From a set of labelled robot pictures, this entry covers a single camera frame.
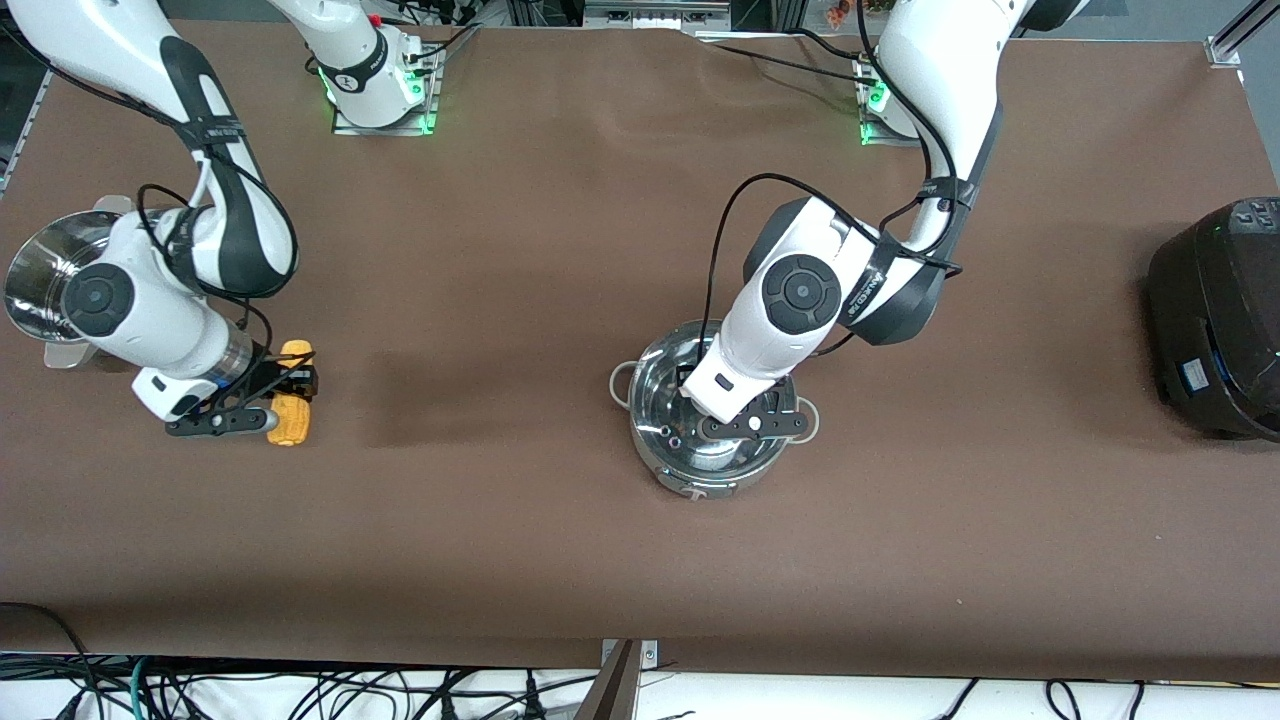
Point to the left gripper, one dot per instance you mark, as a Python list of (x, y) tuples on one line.
[(683, 373)]

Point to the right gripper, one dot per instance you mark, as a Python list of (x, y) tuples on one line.
[(272, 375)]

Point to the glass pot lid with knob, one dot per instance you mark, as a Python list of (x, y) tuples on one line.
[(660, 400)]

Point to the yellow corn cob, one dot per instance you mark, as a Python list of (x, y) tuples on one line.
[(290, 425)]

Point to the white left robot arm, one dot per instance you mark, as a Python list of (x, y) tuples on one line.
[(800, 290)]

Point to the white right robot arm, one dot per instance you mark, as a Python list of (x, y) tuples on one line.
[(97, 298)]

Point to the steel steamer pot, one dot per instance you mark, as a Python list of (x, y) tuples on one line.
[(40, 270)]

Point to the brown table cover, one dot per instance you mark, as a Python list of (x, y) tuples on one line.
[(500, 550)]

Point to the dark wedge beam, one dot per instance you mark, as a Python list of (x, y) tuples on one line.
[(610, 700)]

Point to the grey metal box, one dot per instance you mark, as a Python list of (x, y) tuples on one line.
[(650, 15)]

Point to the black rice cooker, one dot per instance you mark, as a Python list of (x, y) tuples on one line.
[(1220, 300)]

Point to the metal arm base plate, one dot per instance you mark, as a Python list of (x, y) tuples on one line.
[(385, 130), (872, 138)]

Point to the silver table edge bracket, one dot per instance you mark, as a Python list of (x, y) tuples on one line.
[(650, 655)]

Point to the aluminium frame rail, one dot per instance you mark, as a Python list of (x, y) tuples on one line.
[(1225, 50)]

